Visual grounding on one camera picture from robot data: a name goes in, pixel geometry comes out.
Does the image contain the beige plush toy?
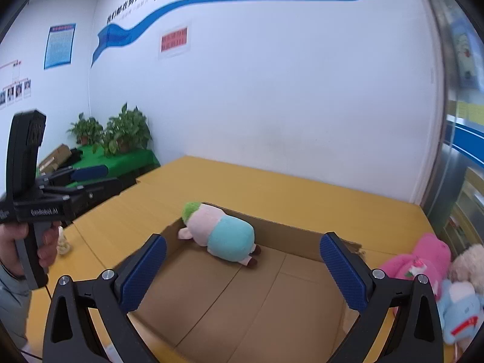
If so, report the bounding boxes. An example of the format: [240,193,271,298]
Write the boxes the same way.
[448,244,484,285]

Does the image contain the photo wall chart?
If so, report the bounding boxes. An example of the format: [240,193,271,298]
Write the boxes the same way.
[0,60,33,109]

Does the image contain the blue band door sticker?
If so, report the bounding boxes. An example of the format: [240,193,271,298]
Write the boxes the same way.
[445,114,484,168]

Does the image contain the brown cardboard box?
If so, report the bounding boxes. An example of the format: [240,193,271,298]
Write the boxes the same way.
[108,201,365,363]

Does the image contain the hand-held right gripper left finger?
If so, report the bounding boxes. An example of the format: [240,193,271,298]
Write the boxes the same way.
[42,234,168,363]

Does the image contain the blue wave wall decal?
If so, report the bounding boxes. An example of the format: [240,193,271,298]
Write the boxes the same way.
[91,0,377,69]

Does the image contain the small potted plant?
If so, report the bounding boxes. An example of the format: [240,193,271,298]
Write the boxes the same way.
[67,113,104,146]

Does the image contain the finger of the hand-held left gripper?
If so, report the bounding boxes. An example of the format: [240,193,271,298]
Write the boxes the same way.
[37,164,110,188]
[41,177,124,221]

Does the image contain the wooden desktop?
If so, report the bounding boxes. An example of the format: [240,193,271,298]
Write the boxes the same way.
[23,155,456,363]

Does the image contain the person's left hand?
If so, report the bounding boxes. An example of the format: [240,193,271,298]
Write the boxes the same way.
[0,222,60,277]

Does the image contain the pink plush toy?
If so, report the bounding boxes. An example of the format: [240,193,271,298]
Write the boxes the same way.
[378,233,452,312]

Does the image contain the green cloth covered table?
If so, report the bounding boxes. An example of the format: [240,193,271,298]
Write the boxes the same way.
[36,146,161,190]

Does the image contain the person's left forearm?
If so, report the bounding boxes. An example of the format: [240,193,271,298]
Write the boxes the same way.
[0,261,34,348]

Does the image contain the black cable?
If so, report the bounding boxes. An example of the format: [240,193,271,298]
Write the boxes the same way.
[21,285,55,359]

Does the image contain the small cardboard carton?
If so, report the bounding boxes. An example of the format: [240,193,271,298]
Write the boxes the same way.
[38,144,73,173]

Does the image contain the cartoon poster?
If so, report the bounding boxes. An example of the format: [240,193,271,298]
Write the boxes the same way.
[449,18,484,88]

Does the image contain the red wall sign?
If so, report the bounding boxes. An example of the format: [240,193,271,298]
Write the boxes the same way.
[158,26,190,60]

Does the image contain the large potted plant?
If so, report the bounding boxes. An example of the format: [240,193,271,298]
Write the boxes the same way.
[101,102,153,158]

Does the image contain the light blue plush toy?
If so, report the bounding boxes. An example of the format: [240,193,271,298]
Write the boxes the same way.
[437,280,484,345]

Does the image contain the pig plush toy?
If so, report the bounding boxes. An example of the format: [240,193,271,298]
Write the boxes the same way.
[178,201,262,268]

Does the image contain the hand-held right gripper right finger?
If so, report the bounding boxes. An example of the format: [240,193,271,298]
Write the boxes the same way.
[319,232,443,363]

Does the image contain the blue wall poster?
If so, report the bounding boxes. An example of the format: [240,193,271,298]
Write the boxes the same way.
[43,23,77,70]

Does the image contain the metal door frame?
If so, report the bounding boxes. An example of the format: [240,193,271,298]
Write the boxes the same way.
[413,0,467,227]

